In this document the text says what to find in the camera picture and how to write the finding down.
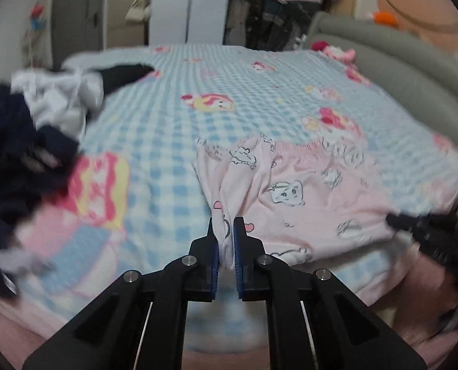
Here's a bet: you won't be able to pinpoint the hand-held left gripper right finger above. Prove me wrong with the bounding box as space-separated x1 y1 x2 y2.
233 217 426 370

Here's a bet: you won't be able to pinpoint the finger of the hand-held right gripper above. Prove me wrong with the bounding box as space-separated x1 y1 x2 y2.
385 213 426 236

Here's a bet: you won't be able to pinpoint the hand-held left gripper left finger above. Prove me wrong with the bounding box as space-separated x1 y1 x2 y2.
23 218 219 370

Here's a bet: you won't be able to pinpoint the pink printed pajama pants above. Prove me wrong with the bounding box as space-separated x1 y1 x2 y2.
194 135 404 271

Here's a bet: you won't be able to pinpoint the person's right forearm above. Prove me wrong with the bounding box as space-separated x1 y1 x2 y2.
396 252 458 349

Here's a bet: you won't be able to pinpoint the dark hanging clothes rack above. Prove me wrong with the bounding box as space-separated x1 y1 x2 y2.
225 0 330 51

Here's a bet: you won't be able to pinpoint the blue checkered cartoon bedsheet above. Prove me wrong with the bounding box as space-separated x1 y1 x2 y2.
0 44 458 355

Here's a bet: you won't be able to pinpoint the grey padded headboard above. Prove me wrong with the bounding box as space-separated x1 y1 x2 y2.
308 11 458 134

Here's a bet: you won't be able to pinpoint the pink plush toy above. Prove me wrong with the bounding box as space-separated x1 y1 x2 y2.
325 45 358 63

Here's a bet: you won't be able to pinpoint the orange toy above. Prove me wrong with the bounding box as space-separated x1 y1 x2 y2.
373 11 400 26

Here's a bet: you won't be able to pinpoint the black garment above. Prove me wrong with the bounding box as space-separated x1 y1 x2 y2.
98 63 155 94

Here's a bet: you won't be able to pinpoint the peach round cushion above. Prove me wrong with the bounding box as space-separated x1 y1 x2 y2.
378 0 458 44

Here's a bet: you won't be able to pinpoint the white garment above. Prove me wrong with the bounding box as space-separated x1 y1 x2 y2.
11 67 105 136

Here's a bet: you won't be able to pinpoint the navy blue garment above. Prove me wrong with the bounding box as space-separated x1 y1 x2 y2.
0 85 82 298

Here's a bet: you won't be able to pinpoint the beige cabinet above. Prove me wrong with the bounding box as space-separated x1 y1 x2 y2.
106 0 151 49

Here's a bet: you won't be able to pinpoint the white wardrobe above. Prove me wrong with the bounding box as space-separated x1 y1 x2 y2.
148 0 234 46

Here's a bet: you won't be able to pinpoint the grey door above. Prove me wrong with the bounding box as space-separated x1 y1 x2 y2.
52 0 107 56

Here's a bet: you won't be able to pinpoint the colourful wall decoration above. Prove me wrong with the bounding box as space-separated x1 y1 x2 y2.
29 3 48 32

